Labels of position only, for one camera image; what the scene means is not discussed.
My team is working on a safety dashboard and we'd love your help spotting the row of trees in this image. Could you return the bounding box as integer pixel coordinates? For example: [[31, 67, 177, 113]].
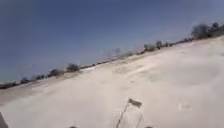
[[0, 21, 224, 90]]

